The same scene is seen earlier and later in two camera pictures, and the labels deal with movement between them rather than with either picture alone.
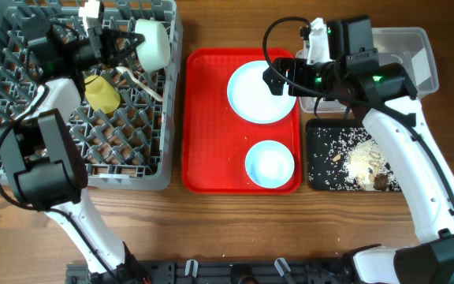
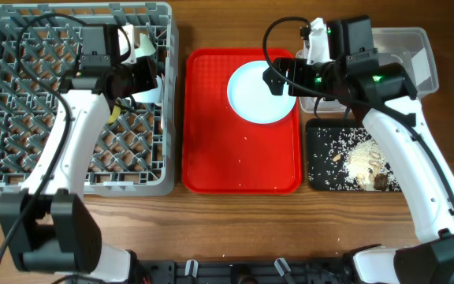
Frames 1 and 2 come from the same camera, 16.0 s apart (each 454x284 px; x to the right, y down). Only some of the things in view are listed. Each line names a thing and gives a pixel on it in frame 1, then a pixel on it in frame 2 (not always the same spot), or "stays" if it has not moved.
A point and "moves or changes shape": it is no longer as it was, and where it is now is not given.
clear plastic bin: x=408 y=46 stays
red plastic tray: x=216 y=140 stays
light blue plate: x=251 y=99 stays
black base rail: x=217 y=272 stays
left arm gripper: x=102 y=40 → x=148 y=70
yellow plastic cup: x=101 y=95 moves or changes shape
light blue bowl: x=269 y=164 → x=153 y=95
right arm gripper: x=297 y=68 stays
